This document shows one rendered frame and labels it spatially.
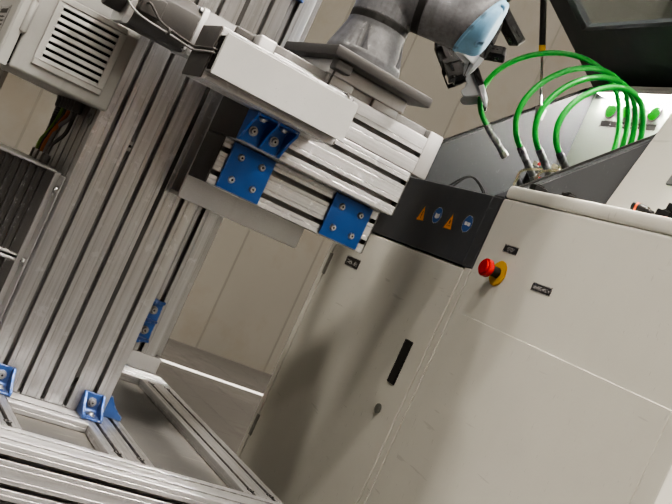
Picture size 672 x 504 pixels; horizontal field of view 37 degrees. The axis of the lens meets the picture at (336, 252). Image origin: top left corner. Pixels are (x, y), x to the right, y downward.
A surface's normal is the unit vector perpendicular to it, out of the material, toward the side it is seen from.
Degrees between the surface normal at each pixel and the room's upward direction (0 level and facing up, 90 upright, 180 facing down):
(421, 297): 90
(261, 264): 90
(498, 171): 90
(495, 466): 90
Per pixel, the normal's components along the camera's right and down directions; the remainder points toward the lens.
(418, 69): 0.46, 0.21
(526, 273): -0.83, -0.38
